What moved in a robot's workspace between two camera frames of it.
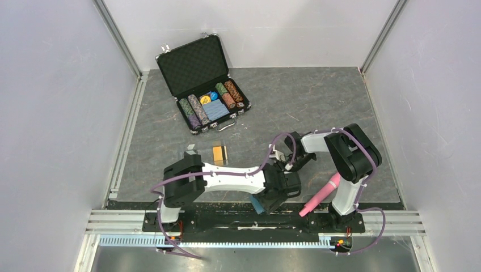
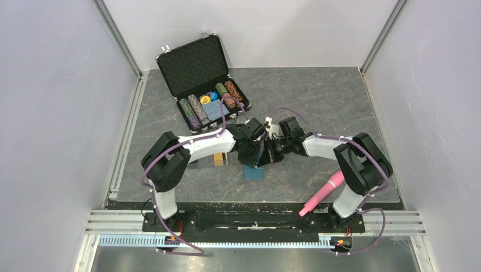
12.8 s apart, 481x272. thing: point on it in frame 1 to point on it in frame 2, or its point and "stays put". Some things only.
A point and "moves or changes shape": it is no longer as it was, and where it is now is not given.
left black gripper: (270, 205) to (252, 160)
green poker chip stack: (220, 88) stays put
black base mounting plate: (253, 227) stays put
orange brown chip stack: (233, 90) stays put
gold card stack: (220, 154) stays put
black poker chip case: (196, 72) stays put
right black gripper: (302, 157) to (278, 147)
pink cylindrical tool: (322, 195) stays put
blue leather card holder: (257, 206) moves or changes shape
